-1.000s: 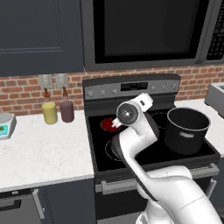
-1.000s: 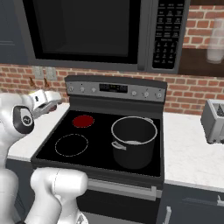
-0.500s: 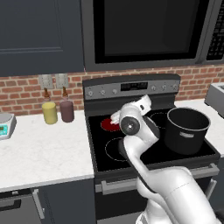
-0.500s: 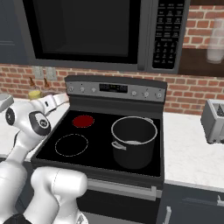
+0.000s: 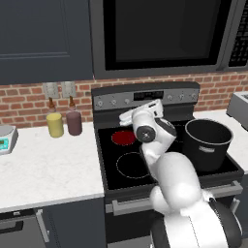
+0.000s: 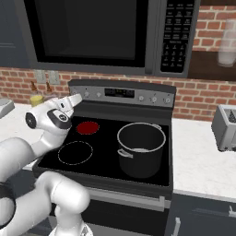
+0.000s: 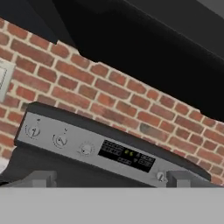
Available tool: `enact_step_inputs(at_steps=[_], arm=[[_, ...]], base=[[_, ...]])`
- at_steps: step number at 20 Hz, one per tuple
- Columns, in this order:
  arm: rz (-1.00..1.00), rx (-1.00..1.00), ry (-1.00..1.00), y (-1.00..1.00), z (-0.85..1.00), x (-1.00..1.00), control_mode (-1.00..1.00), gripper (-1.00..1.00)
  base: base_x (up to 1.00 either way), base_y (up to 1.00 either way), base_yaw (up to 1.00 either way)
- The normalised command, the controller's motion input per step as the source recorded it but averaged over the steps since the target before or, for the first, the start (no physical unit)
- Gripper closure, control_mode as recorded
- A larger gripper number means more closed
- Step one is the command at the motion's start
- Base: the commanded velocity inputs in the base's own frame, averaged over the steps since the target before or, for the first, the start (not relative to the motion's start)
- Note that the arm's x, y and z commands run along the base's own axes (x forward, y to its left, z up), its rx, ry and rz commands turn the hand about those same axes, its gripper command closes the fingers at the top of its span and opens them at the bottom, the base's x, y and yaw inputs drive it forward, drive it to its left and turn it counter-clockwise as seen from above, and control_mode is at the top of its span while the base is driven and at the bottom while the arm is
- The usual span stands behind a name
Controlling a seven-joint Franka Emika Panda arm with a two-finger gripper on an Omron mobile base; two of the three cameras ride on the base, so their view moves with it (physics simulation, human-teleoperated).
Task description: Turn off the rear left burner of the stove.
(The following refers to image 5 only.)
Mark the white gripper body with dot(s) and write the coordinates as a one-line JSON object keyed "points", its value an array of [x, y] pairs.
{"points": [[126, 118]]}

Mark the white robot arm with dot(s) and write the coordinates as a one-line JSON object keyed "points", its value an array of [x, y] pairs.
{"points": [[180, 184]]}

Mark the steel stove knob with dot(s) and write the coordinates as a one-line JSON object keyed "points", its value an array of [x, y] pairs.
{"points": [[193, 95], [113, 102], [181, 96], [170, 97], [127, 101], [99, 104]]}

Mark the black stove with steel panel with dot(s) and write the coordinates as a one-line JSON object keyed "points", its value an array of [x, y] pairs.
{"points": [[129, 190]]}

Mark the dark blue cupboard beside stove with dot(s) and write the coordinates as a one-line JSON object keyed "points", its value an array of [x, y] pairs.
{"points": [[243, 206]]}

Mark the dark red sauce bottle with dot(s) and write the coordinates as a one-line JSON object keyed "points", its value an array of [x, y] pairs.
{"points": [[74, 122]]}

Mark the yellow sauce bottle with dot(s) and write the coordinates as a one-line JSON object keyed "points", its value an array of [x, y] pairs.
{"points": [[55, 124]]}

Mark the black cooking pot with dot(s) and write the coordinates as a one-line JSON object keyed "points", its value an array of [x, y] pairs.
{"points": [[206, 151]]}

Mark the steel microwave oven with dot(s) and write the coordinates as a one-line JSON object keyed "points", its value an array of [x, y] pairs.
{"points": [[161, 35]]}

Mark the steel toaster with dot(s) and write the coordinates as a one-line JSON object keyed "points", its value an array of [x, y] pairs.
{"points": [[239, 108]]}

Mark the dark blue base cupboard door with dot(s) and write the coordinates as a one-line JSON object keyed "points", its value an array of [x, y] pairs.
{"points": [[77, 224]]}

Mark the grey kitchen scale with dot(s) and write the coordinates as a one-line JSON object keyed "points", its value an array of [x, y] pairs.
{"points": [[6, 139]]}

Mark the grey dishwasher front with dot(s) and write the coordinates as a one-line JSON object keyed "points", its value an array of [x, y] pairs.
{"points": [[17, 232]]}

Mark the grey wall socket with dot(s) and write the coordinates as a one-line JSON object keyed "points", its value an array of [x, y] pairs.
{"points": [[68, 89], [51, 90]]}

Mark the dark blue wall cupboard door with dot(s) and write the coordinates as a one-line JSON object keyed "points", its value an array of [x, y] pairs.
{"points": [[42, 35]]}

